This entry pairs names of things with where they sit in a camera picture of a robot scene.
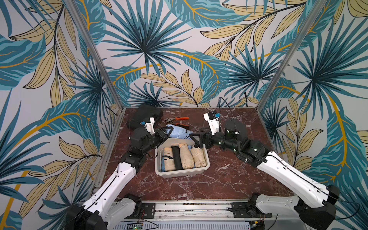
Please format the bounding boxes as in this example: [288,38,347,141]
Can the aluminium frame post left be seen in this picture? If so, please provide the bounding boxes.
[65,0,124,111]

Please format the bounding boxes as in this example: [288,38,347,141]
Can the beige umbrella with black strap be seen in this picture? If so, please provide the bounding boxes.
[162,147,175,172]

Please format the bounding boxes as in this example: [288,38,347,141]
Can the orange handled pliers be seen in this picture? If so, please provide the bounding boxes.
[165,117,190,129]

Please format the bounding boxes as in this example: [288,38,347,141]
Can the light blue umbrella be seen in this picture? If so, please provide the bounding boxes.
[166,125,193,139]

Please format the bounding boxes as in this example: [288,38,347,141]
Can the green circuit board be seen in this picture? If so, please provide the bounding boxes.
[126,223,143,230]

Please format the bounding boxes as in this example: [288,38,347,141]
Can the beige plastic storage box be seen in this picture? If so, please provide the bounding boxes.
[155,138,210,178]

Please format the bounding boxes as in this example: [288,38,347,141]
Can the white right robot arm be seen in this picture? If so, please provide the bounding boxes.
[190,118,340,230]

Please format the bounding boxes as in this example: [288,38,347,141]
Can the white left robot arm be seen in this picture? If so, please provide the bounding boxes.
[62,127,173,230]

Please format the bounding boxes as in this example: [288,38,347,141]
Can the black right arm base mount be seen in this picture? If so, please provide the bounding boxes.
[227,193,273,219]

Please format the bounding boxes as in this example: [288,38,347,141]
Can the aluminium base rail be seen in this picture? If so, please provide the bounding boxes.
[67,199,317,230]

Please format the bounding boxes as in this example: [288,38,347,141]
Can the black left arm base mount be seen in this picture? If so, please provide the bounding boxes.
[123,194,156,219]

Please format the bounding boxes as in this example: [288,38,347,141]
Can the aluminium frame post right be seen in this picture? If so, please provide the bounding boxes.
[256,0,327,113]

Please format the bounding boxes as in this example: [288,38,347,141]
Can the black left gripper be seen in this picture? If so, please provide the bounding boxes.
[142,126,173,154]

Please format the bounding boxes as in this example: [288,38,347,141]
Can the black plastic tool case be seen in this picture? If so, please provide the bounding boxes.
[126,104,163,130]

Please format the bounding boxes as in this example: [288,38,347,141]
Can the aluminium frame post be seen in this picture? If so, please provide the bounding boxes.
[65,0,124,111]
[256,0,327,113]

